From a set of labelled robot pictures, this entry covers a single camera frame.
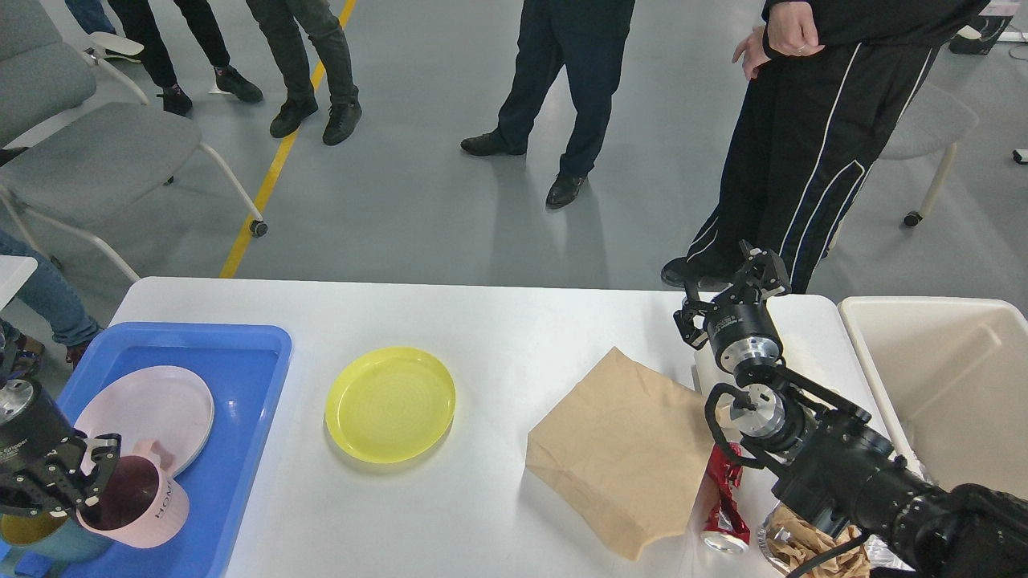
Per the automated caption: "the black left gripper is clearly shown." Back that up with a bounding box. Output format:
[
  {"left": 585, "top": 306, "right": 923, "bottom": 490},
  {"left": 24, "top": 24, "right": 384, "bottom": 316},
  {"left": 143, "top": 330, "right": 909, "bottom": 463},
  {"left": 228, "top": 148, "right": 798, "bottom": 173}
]
[{"left": 1, "top": 378, "right": 122, "bottom": 517}]

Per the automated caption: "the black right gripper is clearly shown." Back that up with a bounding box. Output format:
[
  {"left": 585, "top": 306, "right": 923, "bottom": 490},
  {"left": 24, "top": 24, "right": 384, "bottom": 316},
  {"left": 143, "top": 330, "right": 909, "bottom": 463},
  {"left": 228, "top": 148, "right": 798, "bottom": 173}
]
[{"left": 673, "top": 240, "right": 793, "bottom": 374}]

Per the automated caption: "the pink mug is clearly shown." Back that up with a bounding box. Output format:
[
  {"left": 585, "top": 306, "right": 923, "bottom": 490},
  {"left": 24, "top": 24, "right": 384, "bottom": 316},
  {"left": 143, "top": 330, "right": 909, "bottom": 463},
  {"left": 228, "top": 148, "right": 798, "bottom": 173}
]
[{"left": 76, "top": 438, "right": 190, "bottom": 548}]

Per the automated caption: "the yellow plastic plate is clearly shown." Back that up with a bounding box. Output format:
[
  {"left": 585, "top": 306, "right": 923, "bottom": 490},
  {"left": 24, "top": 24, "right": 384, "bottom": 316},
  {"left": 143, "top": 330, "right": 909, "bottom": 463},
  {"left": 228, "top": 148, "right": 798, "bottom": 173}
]
[{"left": 324, "top": 345, "right": 458, "bottom": 465}]

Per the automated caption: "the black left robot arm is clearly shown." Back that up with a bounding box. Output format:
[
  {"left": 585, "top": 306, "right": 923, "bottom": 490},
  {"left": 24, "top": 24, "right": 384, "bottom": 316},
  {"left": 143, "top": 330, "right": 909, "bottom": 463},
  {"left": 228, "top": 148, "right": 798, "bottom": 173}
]
[{"left": 1, "top": 340, "right": 122, "bottom": 522}]

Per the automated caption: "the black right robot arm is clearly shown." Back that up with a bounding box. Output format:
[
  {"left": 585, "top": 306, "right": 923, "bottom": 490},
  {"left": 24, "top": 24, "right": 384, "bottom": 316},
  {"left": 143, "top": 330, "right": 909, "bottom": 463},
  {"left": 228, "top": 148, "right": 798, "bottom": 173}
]
[{"left": 663, "top": 242, "right": 1027, "bottom": 577}]

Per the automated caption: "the teal mug yellow inside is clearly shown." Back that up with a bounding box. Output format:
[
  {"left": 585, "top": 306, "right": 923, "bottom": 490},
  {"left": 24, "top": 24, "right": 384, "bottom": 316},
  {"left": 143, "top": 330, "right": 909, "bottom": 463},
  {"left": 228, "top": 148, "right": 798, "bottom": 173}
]
[{"left": 1, "top": 515, "right": 113, "bottom": 573}]

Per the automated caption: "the white paper cup left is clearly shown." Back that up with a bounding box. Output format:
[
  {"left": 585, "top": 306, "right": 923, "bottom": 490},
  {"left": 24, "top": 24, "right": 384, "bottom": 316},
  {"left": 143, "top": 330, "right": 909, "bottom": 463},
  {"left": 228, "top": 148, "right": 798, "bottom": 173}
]
[{"left": 694, "top": 344, "right": 741, "bottom": 442}]

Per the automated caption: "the pink plate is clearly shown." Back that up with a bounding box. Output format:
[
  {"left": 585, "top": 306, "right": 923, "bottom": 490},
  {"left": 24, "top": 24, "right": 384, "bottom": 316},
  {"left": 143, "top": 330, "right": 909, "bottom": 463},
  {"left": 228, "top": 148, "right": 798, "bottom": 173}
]
[{"left": 74, "top": 365, "right": 215, "bottom": 477}]

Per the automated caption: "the brown paper bag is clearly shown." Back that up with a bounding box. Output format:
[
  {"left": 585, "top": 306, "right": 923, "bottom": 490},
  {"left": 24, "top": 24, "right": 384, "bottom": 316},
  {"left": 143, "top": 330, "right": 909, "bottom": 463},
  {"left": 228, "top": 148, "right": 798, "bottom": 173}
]
[{"left": 526, "top": 348, "right": 713, "bottom": 562}]

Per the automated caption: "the person in blue jeans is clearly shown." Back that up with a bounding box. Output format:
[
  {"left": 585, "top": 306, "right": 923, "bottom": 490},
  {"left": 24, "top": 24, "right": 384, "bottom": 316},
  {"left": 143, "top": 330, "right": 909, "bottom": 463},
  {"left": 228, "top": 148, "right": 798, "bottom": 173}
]
[{"left": 1, "top": 230, "right": 100, "bottom": 378}]

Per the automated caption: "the blue plastic tray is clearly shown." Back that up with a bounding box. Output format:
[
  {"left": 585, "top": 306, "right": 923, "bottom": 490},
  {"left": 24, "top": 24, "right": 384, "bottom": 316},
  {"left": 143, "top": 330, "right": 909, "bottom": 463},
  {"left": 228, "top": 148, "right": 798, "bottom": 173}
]
[{"left": 0, "top": 322, "right": 292, "bottom": 578}]

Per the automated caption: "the crushed red can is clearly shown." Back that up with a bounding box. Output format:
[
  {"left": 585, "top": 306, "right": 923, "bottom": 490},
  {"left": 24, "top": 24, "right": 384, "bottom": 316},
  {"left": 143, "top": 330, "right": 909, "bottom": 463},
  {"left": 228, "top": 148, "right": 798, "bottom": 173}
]
[{"left": 700, "top": 442, "right": 750, "bottom": 555}]

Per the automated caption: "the person in striped black pants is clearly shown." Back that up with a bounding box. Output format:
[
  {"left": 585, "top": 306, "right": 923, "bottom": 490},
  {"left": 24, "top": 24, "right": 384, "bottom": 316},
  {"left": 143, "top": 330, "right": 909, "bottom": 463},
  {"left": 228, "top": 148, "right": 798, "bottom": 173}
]
[{"left": 661, "top": 1, "right": 986, "bottom": 294}]

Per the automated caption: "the beige plastic bin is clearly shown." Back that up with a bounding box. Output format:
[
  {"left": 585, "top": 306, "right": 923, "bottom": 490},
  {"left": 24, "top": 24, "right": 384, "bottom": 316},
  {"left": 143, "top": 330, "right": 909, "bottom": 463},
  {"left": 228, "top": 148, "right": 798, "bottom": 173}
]
[{"left": 838, "top": 297, "right": 1027, "bottom": 498}]

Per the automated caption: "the foil tray with paper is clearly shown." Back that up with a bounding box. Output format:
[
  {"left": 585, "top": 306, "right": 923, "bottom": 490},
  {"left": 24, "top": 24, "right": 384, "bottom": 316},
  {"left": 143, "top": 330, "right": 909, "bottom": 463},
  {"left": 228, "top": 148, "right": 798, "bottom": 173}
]
[{"left": 756, "top": 503, "right": 912, "bottom": 577}]

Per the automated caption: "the grey chair right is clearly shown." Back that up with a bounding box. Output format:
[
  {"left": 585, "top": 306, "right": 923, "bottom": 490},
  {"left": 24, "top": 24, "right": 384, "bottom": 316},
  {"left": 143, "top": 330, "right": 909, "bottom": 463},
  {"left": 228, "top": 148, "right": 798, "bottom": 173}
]
[{"left": 879, "top": 81, "right": 980, "bottom": 227}]

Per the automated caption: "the grey chair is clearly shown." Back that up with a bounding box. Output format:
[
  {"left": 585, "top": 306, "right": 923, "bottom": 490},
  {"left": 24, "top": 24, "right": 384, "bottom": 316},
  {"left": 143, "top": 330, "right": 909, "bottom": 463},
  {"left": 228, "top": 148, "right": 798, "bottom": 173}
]
[
  {"left": 879, "top": 81, "right": 980, "bottom": 227},
  {"left": 1, "top": 1, "right": 267, "bottom": 282}
]

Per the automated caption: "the person in dark blue trousers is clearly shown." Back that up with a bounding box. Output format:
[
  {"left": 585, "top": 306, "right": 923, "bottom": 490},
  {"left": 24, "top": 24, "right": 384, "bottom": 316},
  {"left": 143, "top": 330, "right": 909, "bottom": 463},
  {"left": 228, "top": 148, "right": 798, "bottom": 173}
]
[{"left": 458, "top": 0, "right": 637, "bottom": 210}]

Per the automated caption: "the grey chair left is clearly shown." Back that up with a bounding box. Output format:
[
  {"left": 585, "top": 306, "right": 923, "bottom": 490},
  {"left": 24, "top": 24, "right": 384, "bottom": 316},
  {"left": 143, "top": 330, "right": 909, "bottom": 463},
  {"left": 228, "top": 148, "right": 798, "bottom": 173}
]
[{"left": 1, "top": 1, "right": 267, "bottom": 282}]

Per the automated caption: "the person in black trousers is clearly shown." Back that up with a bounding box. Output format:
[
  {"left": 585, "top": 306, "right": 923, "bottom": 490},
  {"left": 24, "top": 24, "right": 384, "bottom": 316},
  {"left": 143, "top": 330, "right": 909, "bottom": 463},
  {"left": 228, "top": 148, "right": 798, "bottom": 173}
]
[{"left": 107, "top": 0, "right": 264, "bottom": 117}]

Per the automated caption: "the person in grey trousers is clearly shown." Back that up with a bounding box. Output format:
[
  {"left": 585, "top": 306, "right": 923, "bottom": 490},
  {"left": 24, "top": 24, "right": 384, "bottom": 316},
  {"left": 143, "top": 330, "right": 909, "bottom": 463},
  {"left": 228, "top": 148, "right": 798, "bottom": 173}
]
[{"left": 246, "top": 1, "right": 362, "bottom": 146}]

